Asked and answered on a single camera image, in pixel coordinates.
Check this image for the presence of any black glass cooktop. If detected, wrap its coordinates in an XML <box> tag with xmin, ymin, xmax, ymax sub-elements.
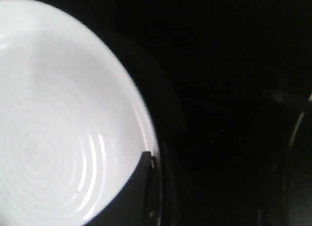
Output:
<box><xmin>73</xmin><ymin>0</ymin><xmax>312</xmax><ymax>226</ymax></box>

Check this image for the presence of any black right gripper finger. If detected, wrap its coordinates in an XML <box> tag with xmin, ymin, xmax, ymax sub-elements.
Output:
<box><xmin>92</xmin><ymin>151</ymin><xmax>156</xmax><ymax>226</ymax></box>

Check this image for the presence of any white round plate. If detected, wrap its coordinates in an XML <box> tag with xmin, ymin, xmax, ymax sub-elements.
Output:
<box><xmin>0</xmin><ymin>0</ymin><xmax>159</xmax><ymax>226</ymax></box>

